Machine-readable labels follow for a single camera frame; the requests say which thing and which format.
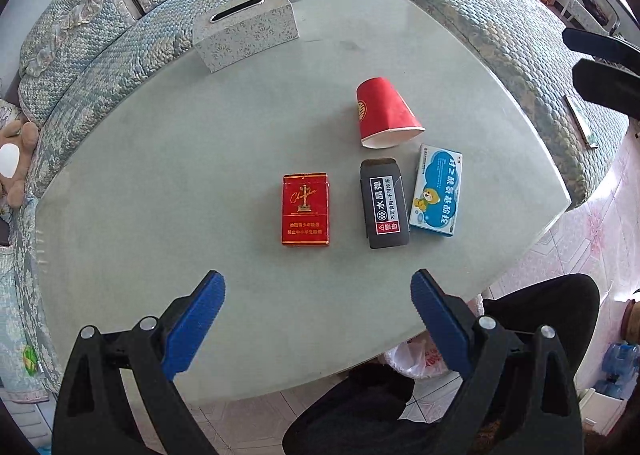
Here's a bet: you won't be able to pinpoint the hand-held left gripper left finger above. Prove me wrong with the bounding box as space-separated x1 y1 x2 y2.
52 271 227 455

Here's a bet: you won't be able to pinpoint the white plastic bag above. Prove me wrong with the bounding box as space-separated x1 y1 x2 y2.
384 337 463 380

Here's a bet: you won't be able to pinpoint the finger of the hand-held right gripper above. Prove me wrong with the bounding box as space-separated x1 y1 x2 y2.
572 59 640 116
561 27 640 66

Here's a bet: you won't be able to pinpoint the brown container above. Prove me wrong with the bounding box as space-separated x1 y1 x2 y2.
620 297 640 341

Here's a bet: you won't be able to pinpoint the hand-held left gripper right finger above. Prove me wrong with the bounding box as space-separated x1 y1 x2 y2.
410 269 586 455

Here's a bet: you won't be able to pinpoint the red cigarette pack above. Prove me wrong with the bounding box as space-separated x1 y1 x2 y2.
280 172 332 247

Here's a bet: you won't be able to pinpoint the brown teddy bear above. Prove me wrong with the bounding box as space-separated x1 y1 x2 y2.
0 120 41 208

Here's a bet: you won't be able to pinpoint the black box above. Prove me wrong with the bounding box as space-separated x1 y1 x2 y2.
360 158 412 250

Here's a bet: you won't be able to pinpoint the dark bag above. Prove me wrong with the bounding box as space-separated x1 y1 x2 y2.
582 0 616 26

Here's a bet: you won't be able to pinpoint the blue medicine box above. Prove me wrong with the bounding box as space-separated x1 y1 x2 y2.
409 144 462 237

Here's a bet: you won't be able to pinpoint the white coffee table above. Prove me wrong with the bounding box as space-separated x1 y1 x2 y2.
34 0 572 406

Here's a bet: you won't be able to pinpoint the person's dark trousers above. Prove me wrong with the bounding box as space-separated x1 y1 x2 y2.
282 274 601 455

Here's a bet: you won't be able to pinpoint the red paper cup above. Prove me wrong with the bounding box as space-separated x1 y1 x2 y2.
356 77 426 150

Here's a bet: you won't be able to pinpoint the ruffled quilted back cushion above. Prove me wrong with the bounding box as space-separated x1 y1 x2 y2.
19 0 138 116

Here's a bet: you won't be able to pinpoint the blue water jug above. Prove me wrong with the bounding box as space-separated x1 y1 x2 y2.
595 342 640 398

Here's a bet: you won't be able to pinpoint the floral tissue box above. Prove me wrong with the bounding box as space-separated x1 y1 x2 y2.
192 0 300 73

